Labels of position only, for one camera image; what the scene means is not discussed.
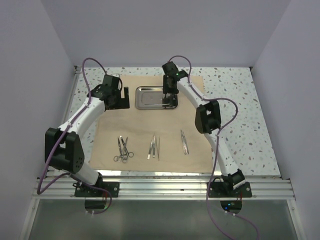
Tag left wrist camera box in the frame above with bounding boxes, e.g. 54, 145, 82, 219
102, 74, 123, 91

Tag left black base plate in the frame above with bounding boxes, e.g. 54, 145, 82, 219
72, 181, 120, 198

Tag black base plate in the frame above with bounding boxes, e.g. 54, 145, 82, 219
72, 181, 120, 198
207, 177, 253, 198

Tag beige cloth wrap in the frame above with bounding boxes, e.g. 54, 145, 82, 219
89, 75, 213, 173

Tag aluminium front rail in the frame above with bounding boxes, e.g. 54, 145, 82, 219
32, 176, 295, 201

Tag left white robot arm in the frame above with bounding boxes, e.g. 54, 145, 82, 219
40, 83, 130, 197

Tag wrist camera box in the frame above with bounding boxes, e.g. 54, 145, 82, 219
102, 74, 123, 91
162, 61, 179, 77

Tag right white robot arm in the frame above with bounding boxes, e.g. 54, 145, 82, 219
163, 70, 246, 197

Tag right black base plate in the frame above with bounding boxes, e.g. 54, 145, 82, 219
207, 177, 253, 198

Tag steel forceps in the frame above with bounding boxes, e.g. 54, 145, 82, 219
120, 136, 134, 161

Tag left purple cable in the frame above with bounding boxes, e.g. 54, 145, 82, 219
36, 57, 112, 215

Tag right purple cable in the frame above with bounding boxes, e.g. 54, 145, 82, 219
167, 55, 261, 240

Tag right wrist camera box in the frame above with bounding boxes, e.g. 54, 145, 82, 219
162, 61, 179, 77

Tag steel instrument tray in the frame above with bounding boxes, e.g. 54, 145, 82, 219
135, 86, 178, 110

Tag steel surgical scissors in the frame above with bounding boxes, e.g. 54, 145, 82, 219
113, 137, 128, 164

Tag steel tweezers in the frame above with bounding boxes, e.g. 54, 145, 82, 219
155, 136, 161, 160
152, 135, 156, 158
147, 137, 153, 160

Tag purple cable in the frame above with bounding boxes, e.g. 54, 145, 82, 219
167, 55, 261, 240
36, 57, 112, 215

